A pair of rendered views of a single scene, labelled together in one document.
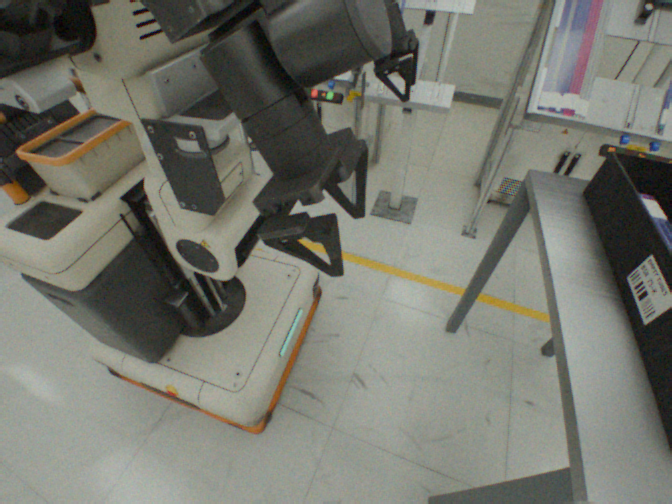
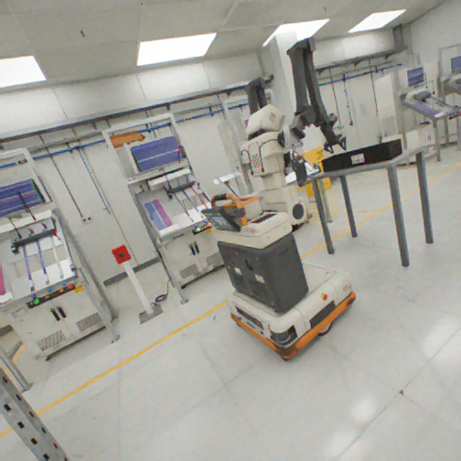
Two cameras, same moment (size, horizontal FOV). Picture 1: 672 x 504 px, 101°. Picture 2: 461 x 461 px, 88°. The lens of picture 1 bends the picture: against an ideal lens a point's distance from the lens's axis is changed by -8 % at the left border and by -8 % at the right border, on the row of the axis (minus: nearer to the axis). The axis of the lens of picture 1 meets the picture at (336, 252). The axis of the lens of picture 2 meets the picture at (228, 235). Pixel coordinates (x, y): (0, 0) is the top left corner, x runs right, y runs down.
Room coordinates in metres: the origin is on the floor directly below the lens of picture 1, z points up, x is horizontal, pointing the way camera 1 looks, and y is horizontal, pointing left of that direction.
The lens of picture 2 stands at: (-0.31, 1.66, 1.13)
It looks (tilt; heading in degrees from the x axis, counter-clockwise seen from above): 15 degrees down; 317
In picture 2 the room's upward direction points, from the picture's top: 20 degrees counter-clockwise
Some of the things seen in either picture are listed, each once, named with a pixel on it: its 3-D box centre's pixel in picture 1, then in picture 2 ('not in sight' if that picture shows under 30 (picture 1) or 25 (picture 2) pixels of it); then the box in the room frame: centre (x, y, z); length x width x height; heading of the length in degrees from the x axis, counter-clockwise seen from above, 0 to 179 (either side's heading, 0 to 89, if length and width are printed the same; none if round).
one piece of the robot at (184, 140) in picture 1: (224, 118); (284, 169); (0.51, 0.19, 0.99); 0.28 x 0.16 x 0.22; 163
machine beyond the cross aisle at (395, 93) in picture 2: not in sight; (407, 112); (0.33, -4.63, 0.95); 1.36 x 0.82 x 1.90; 158
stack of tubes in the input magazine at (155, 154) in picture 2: not in sight; (157, 154); (2.08, 0.00, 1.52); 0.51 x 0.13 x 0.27; 68
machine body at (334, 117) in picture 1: (335, 106); (189, 251); (2.22, 0.01, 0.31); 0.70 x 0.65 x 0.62; 68
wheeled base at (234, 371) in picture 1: (217, 318); (285, 297); (0.60, 0.47, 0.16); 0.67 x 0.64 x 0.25; 73
